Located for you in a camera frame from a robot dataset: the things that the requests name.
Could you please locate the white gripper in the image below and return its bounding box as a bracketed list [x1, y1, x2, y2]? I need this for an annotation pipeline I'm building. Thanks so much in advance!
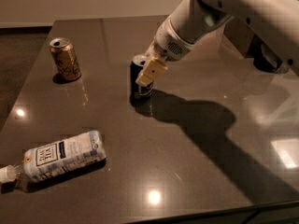
[135, 16, 203, 87]

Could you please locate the blue pepsi can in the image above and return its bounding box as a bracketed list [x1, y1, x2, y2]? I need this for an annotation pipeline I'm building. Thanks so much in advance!
[130, 54, 153, 101]

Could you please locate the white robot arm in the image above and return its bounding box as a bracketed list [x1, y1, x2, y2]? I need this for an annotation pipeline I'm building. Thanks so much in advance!
[136, 0, 299, 86]

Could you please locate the gold soda can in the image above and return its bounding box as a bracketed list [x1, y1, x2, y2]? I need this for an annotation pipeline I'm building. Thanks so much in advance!
[50, 37, 81, 81]

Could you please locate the blue plastic tea bottle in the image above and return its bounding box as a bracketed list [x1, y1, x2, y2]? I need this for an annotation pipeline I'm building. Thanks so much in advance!
[0, 131, 107, 184]

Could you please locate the dark brown box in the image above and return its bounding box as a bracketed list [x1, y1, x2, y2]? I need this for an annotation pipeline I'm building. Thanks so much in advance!
[224, 19, 256, 58]

